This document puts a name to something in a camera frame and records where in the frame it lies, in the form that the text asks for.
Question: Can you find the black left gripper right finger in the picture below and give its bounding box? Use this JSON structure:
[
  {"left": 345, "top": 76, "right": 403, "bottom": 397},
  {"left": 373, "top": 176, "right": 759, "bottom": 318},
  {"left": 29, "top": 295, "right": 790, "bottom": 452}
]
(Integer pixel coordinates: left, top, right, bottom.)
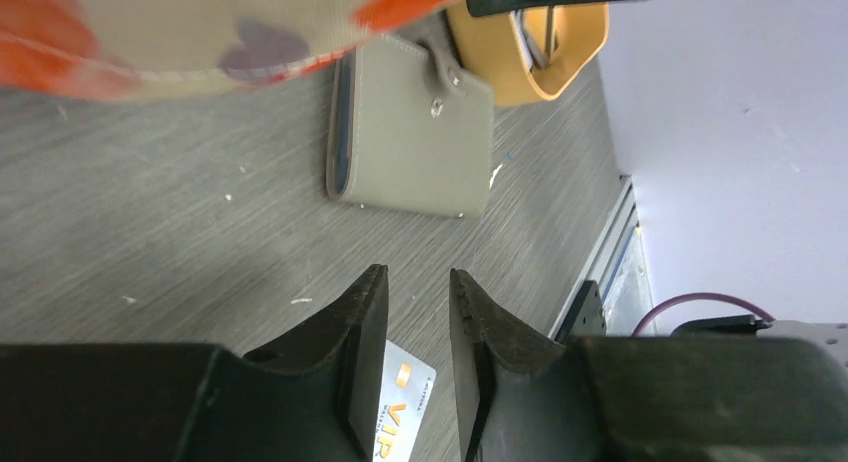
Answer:
[{"left": 449, "top": 270, "right": 847, "bottom": 461}]

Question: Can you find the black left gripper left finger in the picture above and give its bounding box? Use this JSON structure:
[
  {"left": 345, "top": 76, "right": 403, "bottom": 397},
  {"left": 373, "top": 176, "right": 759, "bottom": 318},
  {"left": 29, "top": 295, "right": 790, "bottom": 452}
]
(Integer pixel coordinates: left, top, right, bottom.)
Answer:
[{"left": 1, "top": 264, "right": 389, "bottom": 461}]

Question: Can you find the tan oval tray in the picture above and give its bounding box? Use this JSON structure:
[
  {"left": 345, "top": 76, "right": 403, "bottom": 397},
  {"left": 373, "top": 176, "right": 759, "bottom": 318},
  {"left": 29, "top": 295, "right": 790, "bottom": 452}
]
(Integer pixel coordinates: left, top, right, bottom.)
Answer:
[{"left": 446, "top": 3, "right": 609, "bottom": 107}]

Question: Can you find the orange floral garment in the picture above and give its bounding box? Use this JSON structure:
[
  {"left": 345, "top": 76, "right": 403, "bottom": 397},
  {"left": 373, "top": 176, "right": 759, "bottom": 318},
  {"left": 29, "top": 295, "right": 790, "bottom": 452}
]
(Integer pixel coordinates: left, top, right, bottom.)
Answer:
[{"left": 1, "top": 0, "right": 460, "bottom": 101}]

